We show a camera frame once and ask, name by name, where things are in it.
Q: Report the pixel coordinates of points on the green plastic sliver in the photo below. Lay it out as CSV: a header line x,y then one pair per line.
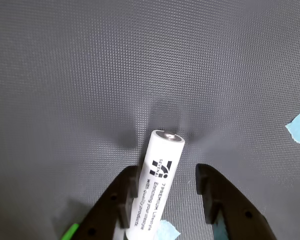
x,y
70,232

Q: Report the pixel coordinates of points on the dark grey textured mat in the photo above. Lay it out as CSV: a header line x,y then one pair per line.
x,y
115,75

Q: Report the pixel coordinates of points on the white AA battery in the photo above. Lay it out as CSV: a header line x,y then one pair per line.
x,y
157,175

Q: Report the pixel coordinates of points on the blue masking tape strip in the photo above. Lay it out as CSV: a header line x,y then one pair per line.
x,y
168,231

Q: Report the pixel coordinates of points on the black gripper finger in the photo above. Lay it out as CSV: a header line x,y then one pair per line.
x,y
237,212
107,210

